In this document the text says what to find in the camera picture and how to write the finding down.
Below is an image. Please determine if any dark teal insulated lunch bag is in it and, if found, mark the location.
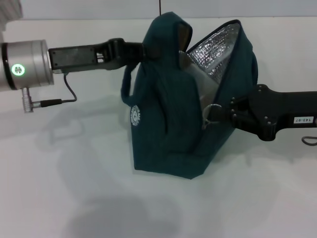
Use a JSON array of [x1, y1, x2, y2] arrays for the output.
[[120, 11, 260, 179]]

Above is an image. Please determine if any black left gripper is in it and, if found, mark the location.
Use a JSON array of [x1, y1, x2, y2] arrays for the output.
[[48, 37, 159, 75]]

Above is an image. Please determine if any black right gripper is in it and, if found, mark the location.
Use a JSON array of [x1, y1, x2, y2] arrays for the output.
[[209, 84, 317, 142]]

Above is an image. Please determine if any clear plastic food container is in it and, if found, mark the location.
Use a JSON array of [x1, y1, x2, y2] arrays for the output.
[[179, 51, 221, 110]]

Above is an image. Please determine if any grey right gripper cable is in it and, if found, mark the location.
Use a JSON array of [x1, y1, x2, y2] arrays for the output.
[[301, 135, 317, 145]]

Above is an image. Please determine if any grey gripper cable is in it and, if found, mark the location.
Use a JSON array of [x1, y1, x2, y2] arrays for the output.
[[301, 135, 317, 145], [22, 73, 77, 114]]

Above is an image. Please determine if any grey left gripper cable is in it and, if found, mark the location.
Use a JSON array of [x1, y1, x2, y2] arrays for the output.
[[22, 73, 77, 114]]

